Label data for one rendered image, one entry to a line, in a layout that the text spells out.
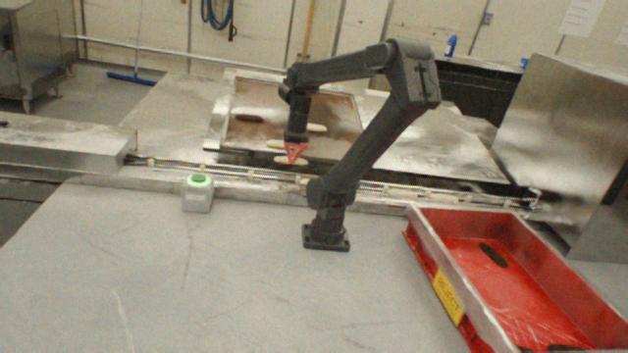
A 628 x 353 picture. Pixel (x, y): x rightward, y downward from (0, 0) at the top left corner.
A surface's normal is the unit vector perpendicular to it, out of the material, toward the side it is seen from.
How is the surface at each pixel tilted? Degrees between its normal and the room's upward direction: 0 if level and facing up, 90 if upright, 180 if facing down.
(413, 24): 90
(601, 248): 90
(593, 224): 90
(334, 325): 0
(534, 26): 90
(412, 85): 52
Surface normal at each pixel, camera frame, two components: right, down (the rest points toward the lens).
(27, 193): 0.09, 0.47
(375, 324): 0.18, -0.87
